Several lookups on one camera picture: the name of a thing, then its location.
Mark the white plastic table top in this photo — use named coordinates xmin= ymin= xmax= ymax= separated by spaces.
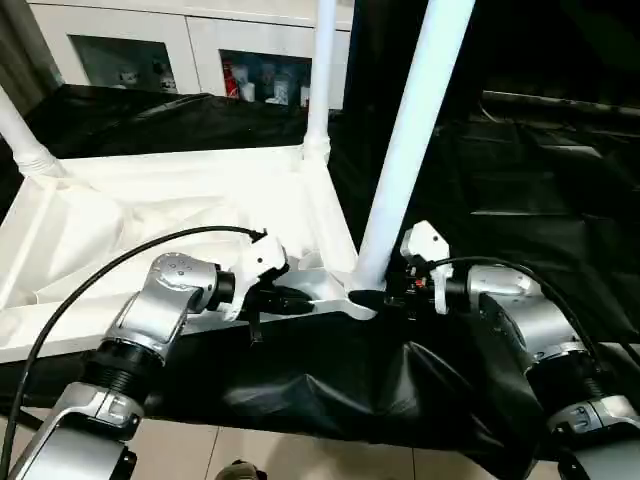
xmin=0 ymin=145 xmax=383 ymax=363

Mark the black mat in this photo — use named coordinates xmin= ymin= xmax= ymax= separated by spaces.
xmin=0 ymin=82 xmax=640 ymax=471

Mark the long black bar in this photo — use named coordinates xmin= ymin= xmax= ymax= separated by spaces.
xmin=480 ymin=90 xmax=640 ymax=119

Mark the white cabinet with glass doors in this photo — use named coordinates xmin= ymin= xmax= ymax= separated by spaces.
xmin=35 ymin=0 xmax=356 ymax=109

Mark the black case with yellow label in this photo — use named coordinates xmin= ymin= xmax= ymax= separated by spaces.
xmin=350 ymin=0 xmax=640 ymax=121

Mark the grey curtain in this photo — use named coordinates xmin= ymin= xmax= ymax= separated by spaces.
xmin=0 ymin=0 xmax=61 ymax=106

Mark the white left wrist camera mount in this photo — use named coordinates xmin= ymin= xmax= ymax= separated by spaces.
xmin=215 ymin=232 xmax=291 ymax=321

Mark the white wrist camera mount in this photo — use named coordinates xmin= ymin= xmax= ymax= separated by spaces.
xmin=400 ymin=220 xmax=453 ymax=313
xmin=215 ymin=232 xmax=291 ymax=321

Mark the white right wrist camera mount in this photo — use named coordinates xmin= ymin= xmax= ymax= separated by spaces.
xmin=400 ymin=220 xmax=453 ymax=313

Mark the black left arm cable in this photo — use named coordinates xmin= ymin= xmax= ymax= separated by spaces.
xmin=0 ymin=226 xmax=269 ymax=480

